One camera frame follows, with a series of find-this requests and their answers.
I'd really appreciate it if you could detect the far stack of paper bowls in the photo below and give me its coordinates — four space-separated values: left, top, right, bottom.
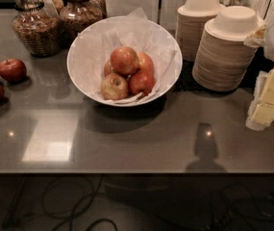
175 0 223 62

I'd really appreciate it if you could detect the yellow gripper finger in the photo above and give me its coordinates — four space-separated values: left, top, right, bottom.
245 68 274 131
243 26 265 48

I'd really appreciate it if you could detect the stack of paper bowls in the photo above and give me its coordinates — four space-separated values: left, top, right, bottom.
175 0 223 62
192 6 261 92

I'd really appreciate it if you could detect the top red-yellow apple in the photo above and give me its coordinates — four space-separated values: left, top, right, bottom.
110 46 139 76

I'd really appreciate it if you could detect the black cable on floor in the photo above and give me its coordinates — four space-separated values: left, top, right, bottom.
1 173 120 231

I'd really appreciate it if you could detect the right glass cereal jar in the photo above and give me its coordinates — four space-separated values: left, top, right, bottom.
60 0 103 40

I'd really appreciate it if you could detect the red apple on table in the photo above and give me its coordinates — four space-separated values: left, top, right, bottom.
0 59 27 83

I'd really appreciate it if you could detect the front right red apple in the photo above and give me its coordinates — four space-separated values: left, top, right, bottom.
129 70 156 97

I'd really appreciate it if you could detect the front left yellow-red apple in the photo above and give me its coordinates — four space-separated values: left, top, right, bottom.
101 73 129 100

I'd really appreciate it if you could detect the glass cereal jar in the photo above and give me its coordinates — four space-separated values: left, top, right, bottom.
60 0 103 40
12 0 61 57

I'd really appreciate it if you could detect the near stack of paper bowls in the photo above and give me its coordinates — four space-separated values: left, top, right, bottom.
192 6 261 92

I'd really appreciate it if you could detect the back right red apple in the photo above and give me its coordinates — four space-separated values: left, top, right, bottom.
137 52 154 73

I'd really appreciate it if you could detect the white paper bowl liner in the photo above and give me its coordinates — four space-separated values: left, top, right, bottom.
69 7 179 106

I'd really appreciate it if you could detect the left glass cereal jar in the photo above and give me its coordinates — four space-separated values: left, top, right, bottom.
12 0 61 57

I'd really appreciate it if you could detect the hidden back left apple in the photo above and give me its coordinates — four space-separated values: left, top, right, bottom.
104 60 113 76

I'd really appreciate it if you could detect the white bowl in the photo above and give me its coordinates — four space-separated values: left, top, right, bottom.
66 15 184 108

